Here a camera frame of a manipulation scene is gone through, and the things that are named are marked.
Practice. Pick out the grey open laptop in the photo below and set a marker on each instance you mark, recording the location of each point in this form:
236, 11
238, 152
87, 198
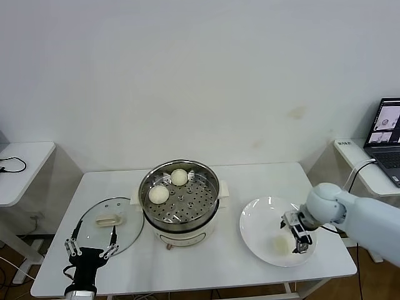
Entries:
384, 156

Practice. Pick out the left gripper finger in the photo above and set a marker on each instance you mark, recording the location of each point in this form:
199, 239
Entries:
74, 245
112, 243

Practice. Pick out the perforated steel steamer basket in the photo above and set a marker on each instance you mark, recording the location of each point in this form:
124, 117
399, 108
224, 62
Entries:
193, 200

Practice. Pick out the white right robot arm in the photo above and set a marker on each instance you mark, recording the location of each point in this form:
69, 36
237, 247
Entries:
359, 212

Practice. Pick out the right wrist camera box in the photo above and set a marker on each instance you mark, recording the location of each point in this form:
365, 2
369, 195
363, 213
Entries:
298, 232

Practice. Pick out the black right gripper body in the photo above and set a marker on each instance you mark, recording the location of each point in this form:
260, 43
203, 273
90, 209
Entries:
309, 220

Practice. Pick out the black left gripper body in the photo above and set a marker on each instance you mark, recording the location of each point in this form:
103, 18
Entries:
86, 261

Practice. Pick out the round glass pot lid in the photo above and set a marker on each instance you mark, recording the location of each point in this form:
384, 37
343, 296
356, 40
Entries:
93, 234

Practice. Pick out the white label with black text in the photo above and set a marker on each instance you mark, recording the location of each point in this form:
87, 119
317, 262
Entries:
343, 144

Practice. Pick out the white steamed baozi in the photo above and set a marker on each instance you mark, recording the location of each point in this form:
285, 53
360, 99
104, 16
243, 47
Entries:
158, 194
280, 243
179, 177

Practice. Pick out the cream electric cooking pot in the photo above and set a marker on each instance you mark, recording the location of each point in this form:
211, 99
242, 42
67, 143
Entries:
187, 237

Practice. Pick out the white side desk with laptop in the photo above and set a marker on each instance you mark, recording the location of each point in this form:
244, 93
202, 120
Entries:
353, 153

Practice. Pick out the round white plate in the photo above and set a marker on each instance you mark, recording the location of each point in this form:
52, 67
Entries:
256, 218

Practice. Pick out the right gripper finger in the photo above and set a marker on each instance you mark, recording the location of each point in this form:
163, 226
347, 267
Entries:
289, 218
303, 246

